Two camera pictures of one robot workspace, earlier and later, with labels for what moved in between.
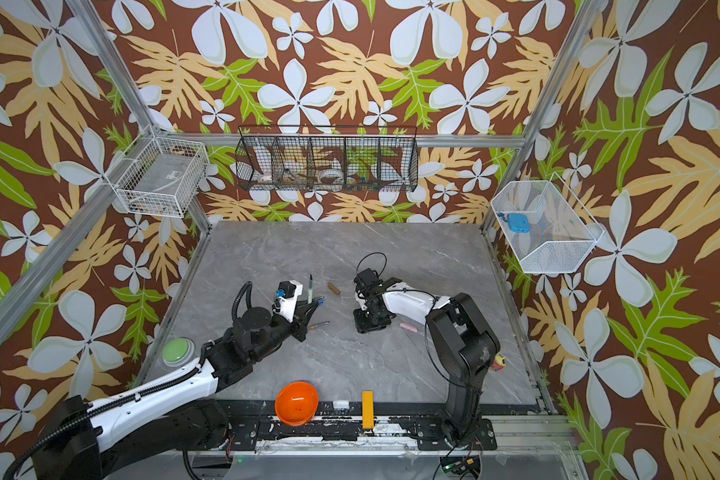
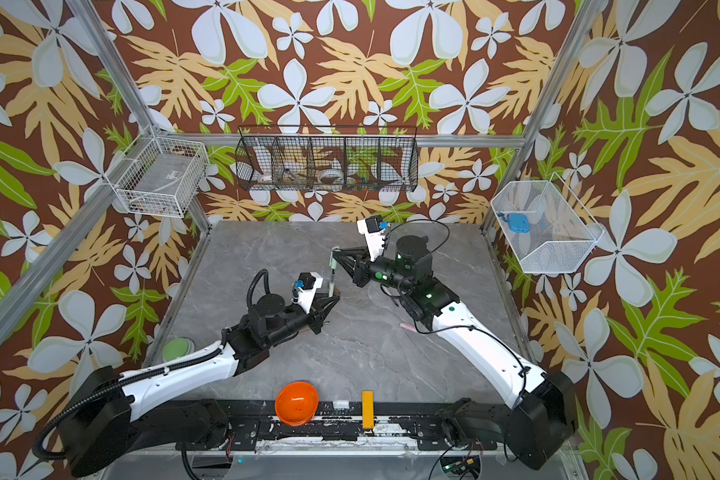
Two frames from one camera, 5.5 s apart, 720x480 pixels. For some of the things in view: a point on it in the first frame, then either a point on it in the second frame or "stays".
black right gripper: x=369 y=318 to x=361 y=268
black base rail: x=249 y=424 stays
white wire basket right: x=550 y=231 stays
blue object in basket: x=518 y=223 stays
